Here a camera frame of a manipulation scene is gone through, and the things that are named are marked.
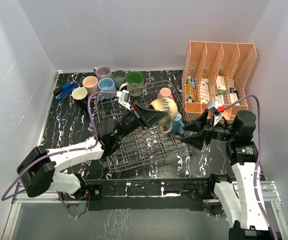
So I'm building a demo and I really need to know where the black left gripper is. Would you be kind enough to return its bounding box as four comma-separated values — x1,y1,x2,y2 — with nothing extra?
114,102,168,142

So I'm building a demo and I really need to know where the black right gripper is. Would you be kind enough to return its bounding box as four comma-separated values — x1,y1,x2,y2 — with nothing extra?
180,108,237,149

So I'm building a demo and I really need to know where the tan brown mug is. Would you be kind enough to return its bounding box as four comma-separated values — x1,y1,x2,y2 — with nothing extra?
148,97,178,135

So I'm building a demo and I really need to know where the teal floral mug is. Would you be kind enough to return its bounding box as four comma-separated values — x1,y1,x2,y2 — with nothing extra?
170,113,186,135

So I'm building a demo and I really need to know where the cream scalloped mug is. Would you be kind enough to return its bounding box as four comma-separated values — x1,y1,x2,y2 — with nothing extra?
71,87,88,107

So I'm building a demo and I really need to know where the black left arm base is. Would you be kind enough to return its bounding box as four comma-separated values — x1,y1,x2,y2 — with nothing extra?
69,179,103,202

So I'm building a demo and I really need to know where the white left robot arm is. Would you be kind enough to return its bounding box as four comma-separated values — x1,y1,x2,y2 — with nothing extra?
16,102,168,200

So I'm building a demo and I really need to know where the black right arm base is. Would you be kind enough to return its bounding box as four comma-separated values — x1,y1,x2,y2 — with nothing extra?
184,173,232,200

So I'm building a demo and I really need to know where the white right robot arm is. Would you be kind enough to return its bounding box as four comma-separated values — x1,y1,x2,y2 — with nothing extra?
181,109,282,240

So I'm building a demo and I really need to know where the white mug green inside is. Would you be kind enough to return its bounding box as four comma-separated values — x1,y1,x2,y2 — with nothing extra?
119,71,144,97

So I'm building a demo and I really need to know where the dark grey-green mug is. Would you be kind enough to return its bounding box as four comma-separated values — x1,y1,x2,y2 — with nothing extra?
113,70,130,88

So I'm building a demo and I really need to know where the light blue mug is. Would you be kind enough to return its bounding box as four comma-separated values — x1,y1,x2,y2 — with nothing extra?
98,77,116,93

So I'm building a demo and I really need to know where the orange plastic file organizer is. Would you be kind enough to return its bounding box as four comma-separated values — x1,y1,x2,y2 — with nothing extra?
182,41,257,123

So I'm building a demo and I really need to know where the lilac mug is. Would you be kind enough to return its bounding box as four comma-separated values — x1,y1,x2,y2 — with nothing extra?
93,65,113,81

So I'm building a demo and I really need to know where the peach pink speckled mug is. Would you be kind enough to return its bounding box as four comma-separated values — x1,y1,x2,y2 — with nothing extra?
82,76,99,96

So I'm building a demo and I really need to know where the blue stapler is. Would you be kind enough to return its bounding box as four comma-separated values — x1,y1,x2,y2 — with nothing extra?
53,82,77,101

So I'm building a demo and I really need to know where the grey wire dish rack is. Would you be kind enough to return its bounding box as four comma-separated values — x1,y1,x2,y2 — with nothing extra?
105,80,194,173

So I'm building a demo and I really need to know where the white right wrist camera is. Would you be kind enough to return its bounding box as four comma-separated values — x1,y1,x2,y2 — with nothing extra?
207,99,225,126

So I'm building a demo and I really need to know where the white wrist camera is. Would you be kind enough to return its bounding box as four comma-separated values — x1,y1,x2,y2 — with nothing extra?
116,90,130,109
207,99,225,126

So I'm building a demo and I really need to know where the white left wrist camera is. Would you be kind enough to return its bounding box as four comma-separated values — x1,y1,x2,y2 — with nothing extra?
116,90,130,109

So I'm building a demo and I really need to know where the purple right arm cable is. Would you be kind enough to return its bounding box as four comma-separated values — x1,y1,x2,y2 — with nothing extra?
223,94,281,240

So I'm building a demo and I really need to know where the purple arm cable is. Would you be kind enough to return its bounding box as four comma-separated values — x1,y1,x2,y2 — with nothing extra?
0,91,122,218
223,94,281,240

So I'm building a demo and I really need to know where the aluminium frame rail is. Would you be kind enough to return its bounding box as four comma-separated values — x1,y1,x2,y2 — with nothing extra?
1,180,288,240

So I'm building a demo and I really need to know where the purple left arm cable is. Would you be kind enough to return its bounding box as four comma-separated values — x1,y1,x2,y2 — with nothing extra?
0,91,122,218

